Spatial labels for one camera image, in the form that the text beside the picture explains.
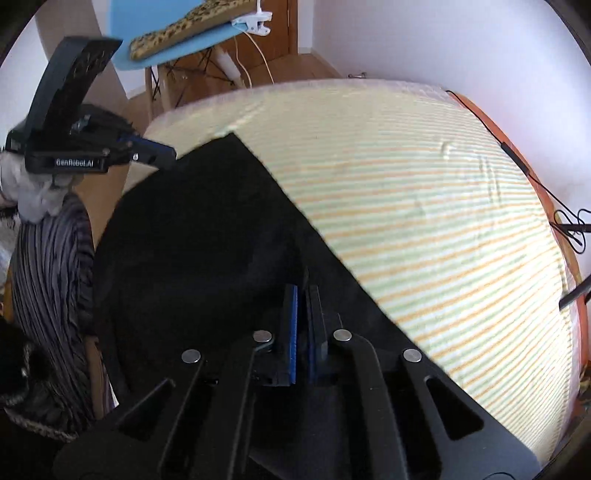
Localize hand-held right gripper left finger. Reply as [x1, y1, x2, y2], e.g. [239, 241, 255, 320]
[59, 284, 300, 480]

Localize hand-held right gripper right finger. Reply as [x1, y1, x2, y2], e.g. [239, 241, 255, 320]
[302, 285, 542, 480]

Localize black pants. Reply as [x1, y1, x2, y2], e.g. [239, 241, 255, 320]
[90, 131, 444, 480]

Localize blue chair with wooden legs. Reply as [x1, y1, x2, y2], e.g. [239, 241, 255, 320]
[110, 0, 259, 118]

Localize leopard print cushion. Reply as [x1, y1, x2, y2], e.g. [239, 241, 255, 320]
[129, 0, 259, 62]

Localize yellow striped bed sheet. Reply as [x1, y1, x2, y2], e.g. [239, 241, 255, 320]
[127, 78, 578, 467]

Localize person's striped dark clothing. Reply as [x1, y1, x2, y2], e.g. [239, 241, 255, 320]
[9, 194, 116, 439]

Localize person's black garment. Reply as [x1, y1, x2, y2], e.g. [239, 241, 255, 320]
[0, 318, 75, 462]

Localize orange patterned mattress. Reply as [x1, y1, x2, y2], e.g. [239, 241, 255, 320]
[455, 92, 585, 444]

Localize white cable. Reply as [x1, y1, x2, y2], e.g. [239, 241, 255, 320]
[233, 28, 274, 86]

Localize white clip with cable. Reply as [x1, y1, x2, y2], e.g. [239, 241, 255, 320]
[217, 0, 301, 65]

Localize black ring light tripod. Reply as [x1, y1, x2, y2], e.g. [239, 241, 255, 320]
[558, 272, 591, 311]

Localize black ring light cable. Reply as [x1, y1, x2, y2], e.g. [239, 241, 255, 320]
[445, 90, 591, 254]

